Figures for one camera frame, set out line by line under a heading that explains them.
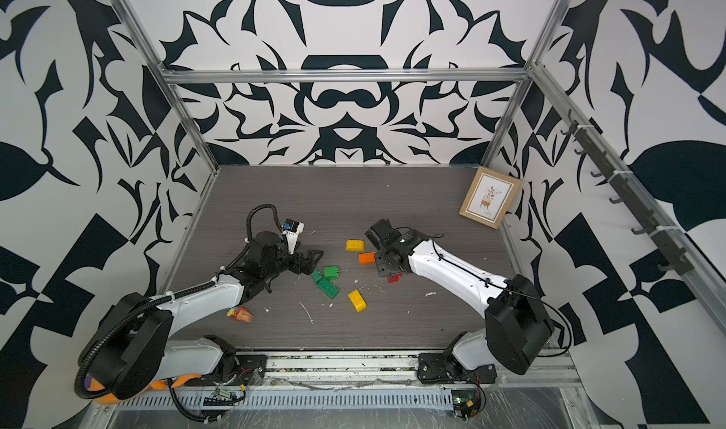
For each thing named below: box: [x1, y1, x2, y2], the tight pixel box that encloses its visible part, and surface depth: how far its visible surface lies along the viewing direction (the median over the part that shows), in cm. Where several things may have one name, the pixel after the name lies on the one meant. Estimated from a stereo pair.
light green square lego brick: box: [324, 265, 340, 280], surface depth 91 cm
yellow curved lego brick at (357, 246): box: [345, 239, 365, 253], surface depth 98 cm
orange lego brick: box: [358, 252, 376, 266], surface depth 95 cm
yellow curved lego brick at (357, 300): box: [347, 289, 367, 314], surface depth 86 cm
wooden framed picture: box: [458, 166, 522, 230], surface depth 101 cm
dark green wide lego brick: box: [317, 277, 340, 300], surface depth 89 cm
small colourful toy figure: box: [226, 306, 255, 324], surface depth 83 cm
